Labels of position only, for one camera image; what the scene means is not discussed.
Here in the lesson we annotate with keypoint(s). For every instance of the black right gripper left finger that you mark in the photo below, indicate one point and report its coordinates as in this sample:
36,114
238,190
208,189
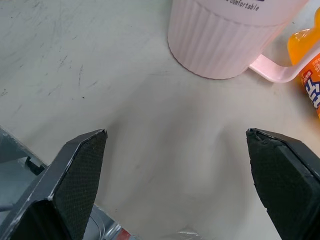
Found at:
75,175

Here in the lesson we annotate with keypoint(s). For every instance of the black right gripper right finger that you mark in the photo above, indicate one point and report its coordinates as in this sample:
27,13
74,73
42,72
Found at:
275,180

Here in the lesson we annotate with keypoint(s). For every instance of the orange soda bottle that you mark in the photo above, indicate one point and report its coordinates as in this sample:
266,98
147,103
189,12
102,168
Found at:
313,75

